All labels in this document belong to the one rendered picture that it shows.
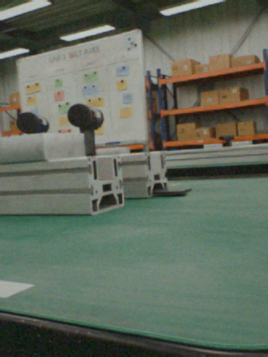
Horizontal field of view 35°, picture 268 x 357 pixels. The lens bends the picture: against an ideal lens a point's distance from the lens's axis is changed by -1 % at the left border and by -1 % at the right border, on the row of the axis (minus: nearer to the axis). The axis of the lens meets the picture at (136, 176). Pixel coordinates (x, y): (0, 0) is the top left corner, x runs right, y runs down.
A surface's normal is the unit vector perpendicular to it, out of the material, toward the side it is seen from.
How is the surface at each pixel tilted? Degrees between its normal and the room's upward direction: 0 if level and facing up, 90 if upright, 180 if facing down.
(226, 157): 90
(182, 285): 0
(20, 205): 90
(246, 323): 0
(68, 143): 90
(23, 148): 90
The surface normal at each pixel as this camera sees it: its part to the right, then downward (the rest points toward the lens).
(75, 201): -0.44, 0.08
